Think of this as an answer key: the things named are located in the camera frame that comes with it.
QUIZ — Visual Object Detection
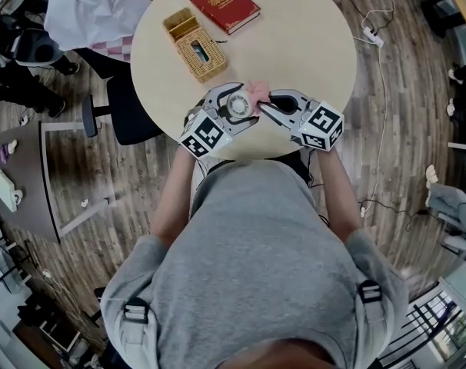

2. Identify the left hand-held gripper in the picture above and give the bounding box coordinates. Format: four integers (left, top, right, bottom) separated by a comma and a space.
178, 81, 261, 159

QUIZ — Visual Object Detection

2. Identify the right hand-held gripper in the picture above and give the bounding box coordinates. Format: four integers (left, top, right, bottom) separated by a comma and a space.
255, 88, 345, 153

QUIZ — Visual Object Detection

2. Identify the white handheld fan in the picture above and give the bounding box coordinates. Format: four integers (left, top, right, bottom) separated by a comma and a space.
219, 89, 255, 122

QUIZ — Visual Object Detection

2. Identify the pink knitted cloth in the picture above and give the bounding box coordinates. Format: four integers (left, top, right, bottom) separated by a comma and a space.
246, 79, 272, 109

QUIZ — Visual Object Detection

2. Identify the person's right forearm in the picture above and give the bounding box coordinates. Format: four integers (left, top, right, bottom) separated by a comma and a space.
316, 146, 364, 244

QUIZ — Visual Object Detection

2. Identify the person's left forearm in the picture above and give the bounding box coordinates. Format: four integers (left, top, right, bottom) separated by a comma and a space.
151, 146, 198, 245

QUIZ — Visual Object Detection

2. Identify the wicker tissue box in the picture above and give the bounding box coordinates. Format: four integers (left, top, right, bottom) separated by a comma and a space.
162, 8, 229, 84

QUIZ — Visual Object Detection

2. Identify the black office chair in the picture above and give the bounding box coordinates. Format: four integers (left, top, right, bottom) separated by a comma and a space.
81, 46, 173, 146

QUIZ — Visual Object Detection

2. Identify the red hardcover book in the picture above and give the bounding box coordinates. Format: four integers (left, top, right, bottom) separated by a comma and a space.
187, 0, 261, 36

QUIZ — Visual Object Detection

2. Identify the pink checkered cloth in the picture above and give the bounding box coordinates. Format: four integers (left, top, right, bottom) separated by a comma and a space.
90, 35, 135, 59

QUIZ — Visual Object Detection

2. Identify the person's grey t-shirt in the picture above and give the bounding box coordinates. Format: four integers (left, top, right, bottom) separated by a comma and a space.
99, 159, 411, 369

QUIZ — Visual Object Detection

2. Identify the white garment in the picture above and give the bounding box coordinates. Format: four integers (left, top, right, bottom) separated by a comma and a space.
43, 0, 153, 52

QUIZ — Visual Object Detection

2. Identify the white flat box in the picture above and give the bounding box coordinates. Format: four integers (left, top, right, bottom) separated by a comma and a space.
0, 169, 18, 213

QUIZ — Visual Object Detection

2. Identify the black metal rack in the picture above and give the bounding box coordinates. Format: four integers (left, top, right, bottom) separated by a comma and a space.
378, 290, 466, 369

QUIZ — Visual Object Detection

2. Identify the grey harness strap black buckle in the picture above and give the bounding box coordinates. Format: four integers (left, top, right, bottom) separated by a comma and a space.
123, 298, 152, 369
358, 280, 391, 361

